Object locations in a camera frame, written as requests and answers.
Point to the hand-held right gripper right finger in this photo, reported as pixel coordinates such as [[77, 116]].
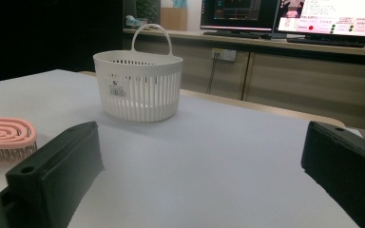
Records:
[[348, 171]]

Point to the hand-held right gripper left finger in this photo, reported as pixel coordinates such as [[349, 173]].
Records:
[[53, 177]]

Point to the white plastic basket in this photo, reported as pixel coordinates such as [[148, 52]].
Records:
[[139, 104]]

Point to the beige long cabinet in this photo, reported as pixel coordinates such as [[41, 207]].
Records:
[[297, 82]]

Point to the black keyboard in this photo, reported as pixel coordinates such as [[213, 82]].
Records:
[[326, 41], [234, 34]]

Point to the white table cover sheet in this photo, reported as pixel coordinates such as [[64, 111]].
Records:
[[202, 174]]

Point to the bright-screen computer monitor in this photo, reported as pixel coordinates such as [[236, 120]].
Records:
[[329, 15]]

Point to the teal small object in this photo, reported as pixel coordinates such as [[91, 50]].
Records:
[[133, 22]]

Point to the green plant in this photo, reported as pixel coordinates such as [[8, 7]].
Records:
[[147, 9]]

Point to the dark-screen computer monitor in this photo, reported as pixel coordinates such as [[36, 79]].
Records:
[[237, 12]]

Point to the brown cardboard box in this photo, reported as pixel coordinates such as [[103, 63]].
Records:
[[173, 19]]

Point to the white wall socket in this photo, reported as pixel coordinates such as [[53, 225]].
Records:
[[225, 54]]

